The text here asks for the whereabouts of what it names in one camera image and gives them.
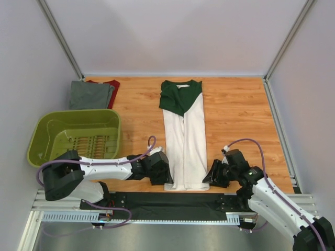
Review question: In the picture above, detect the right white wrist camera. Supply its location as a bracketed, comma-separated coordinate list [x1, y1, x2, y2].
[221, 145, 230, 164]

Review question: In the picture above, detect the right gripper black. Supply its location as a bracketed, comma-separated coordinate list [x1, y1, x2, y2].
[202, 160, 237, 189]

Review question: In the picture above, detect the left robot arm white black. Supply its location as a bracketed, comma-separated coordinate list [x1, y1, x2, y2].
[41, 150, 173, 210]

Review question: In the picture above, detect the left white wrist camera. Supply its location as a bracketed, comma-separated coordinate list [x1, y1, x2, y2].
[147, 146, 165, 155]

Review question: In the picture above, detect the right aluminium frame post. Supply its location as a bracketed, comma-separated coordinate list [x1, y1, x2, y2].
[264, 0, 316, 79]

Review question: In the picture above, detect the slotted grey cable duct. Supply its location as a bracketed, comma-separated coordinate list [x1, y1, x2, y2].
[41, 212, 241, 226]

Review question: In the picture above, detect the green plastic basket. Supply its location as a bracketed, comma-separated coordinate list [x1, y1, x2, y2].
[27, 109, 122, 168]

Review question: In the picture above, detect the white and green t-shirt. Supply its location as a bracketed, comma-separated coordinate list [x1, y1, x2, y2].
[159, 80, 209, 191]

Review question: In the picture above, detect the aluminium frame post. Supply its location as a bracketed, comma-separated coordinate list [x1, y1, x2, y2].
[36, 0, 84, 80]
[264, 0, 316, 79]

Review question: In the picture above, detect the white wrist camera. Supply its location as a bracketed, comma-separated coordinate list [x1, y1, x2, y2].
[221, 145, 230, 164]
[147, 146, 165, 155]

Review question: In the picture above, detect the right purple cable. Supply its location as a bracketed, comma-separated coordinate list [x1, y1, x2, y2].
[222, 138, 328, 251]

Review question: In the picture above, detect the purple cable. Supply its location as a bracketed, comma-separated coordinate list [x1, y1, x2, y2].
[222, 138, 328, 251]
[36, 135, 158, 189]

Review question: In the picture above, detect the left aluminium frame post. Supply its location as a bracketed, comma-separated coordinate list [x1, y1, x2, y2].
[36, 0, 84, 80]

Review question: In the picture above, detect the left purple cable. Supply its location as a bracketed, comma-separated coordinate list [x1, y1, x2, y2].
[36, 135, 158, 189]

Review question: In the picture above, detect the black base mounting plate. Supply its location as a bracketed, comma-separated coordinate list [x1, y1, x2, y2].
[79, 191, 252, 222]

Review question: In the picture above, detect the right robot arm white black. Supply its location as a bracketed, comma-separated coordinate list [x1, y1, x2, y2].
[203, 149, 334, 250]

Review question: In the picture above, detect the folded red t-shirt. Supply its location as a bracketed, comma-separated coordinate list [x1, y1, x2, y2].
[88, 80, 120, 109]

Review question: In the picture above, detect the folded grey t-shirt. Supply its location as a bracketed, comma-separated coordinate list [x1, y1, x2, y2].
[69, 81, 115, 110]

